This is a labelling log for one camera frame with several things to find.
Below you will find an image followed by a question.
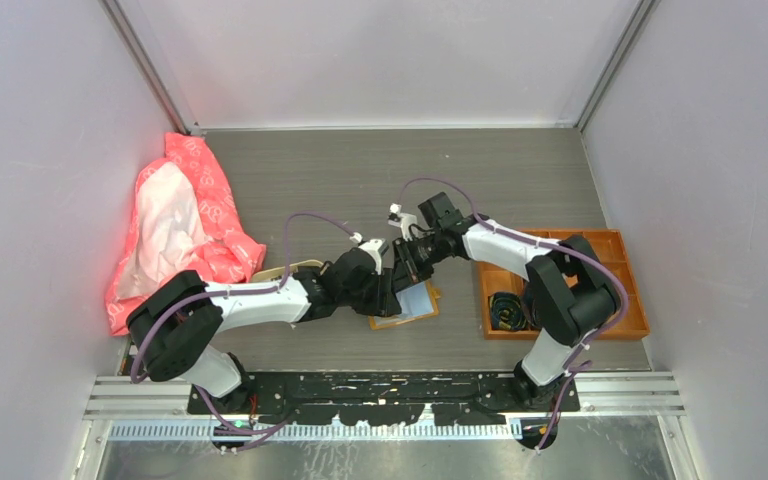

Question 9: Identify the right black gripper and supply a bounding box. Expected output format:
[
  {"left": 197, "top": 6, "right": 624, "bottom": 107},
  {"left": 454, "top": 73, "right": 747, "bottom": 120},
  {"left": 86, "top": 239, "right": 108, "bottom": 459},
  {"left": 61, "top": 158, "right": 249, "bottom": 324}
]
[{"left": 393, "top": 230, "right": 449, "bottom": 293}]

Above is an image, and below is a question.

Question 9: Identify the pink white crumpled cloth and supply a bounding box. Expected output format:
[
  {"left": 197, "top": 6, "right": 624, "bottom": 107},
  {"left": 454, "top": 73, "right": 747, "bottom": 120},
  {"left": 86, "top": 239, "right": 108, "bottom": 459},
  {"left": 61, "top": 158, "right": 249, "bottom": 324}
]
[{"left": 104, "top": 132, "right": 267, "bottom": 336}]

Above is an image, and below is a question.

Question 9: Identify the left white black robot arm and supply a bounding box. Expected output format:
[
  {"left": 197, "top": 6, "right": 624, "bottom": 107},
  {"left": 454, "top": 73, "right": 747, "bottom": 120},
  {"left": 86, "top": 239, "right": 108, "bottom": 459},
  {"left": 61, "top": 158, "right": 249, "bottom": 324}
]
[{"left": 126, "top": 248, "right": 401, "bottom": 413}]

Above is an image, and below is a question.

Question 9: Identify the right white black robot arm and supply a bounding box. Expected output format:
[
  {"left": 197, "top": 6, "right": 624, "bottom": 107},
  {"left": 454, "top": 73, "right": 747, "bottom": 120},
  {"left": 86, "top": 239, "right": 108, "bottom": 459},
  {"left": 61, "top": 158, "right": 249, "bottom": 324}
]
[{"left": 388, "top": 193, "right": 628, "bottom": 411}]

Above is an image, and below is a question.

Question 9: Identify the rolled dark belt left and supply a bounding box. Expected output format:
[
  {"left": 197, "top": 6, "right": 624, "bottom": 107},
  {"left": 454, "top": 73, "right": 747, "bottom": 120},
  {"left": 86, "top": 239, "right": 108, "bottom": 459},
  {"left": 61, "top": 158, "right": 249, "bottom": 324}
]
[{"left": 488, "top": 291, "right": 528, "bottom": 332}]

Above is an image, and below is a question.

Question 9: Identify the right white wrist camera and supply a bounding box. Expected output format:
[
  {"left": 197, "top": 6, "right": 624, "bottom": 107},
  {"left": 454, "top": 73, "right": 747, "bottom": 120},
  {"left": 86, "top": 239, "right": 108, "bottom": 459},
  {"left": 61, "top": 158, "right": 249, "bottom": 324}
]
[{"left": 387, "top": 203, "right": 418, "bottom": 241}]

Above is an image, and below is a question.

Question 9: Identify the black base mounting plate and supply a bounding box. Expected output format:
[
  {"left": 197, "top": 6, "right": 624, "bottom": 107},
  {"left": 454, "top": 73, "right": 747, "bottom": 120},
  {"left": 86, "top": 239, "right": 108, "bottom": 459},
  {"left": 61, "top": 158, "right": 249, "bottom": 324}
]
[{"left": 187, "top": 370, "right": 582, "bottom": 452}]

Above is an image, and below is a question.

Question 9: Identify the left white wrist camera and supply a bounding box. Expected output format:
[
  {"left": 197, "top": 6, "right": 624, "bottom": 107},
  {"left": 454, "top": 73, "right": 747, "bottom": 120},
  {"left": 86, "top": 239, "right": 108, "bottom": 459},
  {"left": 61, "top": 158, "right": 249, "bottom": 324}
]
[{"left": 349, "top": 232, "right": 389, "bottom": 274}]

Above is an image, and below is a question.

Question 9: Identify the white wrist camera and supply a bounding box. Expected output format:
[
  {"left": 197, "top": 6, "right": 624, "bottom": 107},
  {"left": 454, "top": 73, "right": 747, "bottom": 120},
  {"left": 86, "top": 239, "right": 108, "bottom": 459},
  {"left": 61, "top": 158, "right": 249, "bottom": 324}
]
[
  {"left": 349, "top": 232, "right": 389, "bottom": 274},
  {"left": 387, "top": 203, "right": 418, "bottom": 241}
]

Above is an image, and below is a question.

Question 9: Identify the beige oval card tray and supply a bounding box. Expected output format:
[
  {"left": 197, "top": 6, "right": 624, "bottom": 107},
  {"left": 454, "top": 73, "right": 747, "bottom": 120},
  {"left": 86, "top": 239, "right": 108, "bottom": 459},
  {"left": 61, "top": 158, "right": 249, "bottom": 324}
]
[{"left": 251, "top": 258, "right": 326, "bottom": 283}]

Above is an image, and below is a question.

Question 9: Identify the orange leather card holder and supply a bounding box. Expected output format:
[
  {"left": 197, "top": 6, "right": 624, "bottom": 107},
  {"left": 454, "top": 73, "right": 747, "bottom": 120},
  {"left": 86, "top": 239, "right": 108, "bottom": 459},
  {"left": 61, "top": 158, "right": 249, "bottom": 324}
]
[{"left": 368, "top": 281, "right": 441, "bottom": 330}]

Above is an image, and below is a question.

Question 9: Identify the orange wooden compartment tray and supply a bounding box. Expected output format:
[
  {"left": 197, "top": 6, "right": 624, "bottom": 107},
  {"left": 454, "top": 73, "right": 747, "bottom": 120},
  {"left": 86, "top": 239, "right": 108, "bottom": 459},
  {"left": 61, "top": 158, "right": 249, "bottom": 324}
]
[{"left": 475, "top": 229, "right": 651, "bottom": 341}]

